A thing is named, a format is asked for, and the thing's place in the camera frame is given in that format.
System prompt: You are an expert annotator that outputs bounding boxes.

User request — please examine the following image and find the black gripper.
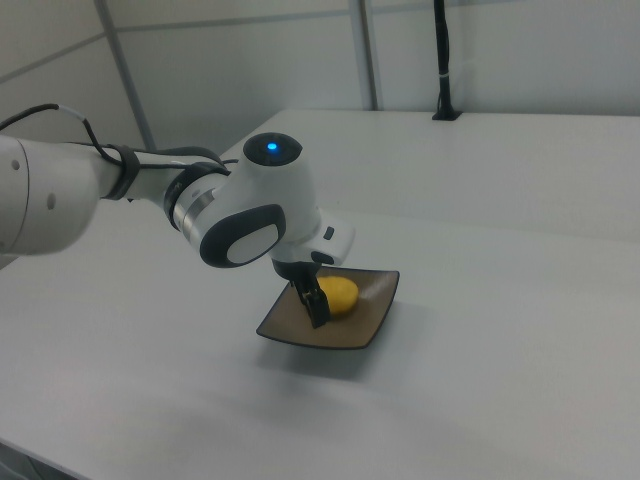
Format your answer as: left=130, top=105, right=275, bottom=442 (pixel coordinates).
left=270, top=258, right=332, bottom=330

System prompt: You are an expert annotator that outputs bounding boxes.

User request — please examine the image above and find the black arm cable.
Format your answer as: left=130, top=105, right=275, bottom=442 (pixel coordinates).
left=0, top=103, right=240, bottom=175

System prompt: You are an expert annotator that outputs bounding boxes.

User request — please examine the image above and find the yellow lemon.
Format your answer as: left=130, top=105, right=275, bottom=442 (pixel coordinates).
left=317, top=275, right=361, bottom=319

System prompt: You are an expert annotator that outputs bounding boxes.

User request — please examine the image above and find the square brown ceramic plate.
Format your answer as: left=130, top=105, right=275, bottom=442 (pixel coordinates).
left=255, top=266, right=401, bottom=351

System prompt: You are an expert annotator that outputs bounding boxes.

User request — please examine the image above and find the black pole with base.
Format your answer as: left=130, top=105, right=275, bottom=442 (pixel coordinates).
left=431, top=0, right=464, bottom=123

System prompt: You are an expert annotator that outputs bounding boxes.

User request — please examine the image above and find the black velcro strap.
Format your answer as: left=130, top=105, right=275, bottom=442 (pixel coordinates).
left=102, top=143, right=143, bottom=202

